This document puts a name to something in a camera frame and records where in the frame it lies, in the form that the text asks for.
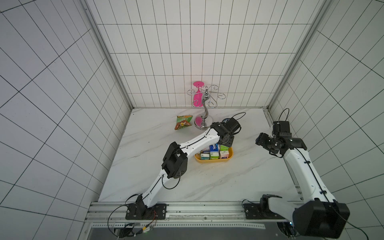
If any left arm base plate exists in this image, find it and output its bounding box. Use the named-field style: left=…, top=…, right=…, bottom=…
left=125, top=202, right=168, bottom=220

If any light blue cartoon tissue pack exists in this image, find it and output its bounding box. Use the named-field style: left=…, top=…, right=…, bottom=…
left=201, top=146, right=210, bottom=153

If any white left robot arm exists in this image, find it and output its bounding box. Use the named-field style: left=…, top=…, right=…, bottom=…
left=135, top=118, right=241, bottom=209

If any teal cartoon tissue pack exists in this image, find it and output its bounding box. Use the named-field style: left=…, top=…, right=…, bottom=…
left=200, top=153, right=211, bottom=161

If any silver metal hook stand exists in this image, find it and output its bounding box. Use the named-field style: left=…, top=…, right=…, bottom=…
left=187, top=85, right=226, bottom=130

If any lime green tissue pack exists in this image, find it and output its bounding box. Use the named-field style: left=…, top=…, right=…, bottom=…
left=210, top=152, right=220, bottom=160

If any pink hourglass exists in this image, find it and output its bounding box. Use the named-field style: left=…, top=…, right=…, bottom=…
left=193, top=81, right=205, bottom=108

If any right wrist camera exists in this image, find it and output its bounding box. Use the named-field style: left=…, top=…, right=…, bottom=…
left=272, top=121, right=292, bottom=137

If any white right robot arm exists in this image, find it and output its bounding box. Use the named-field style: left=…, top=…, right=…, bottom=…
left=256, top=133, right=350, bottom=239

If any large green tissue pack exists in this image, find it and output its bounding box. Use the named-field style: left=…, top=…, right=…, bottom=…
left=220, top=145, right=229, bottom=151

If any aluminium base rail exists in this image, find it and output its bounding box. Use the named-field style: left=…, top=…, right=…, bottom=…
left=85, top=200, right=293, bottom=230

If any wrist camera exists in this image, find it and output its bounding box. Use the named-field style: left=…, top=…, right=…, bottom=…
left=272, top=121, right=292, bottom=137
left=222, top=118, right=241, bottom=135

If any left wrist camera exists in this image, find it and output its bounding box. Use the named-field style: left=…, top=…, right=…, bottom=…
left=222, top=118, right=241, bottom=135

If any red green snack bag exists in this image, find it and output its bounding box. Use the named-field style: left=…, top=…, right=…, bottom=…
left=175, top=115, right=193, bottom=130

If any yellow plastic storage box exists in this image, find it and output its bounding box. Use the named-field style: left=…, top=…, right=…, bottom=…
left=195, top=147, right=234, bottom=164

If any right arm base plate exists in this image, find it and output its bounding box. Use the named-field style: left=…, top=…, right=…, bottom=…
left=243, top=203, right=285, bottom=220

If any dark blue Tempo tissue pack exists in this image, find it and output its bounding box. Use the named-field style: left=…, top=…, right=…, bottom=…
left=210, top=144, right=220, bottom=152

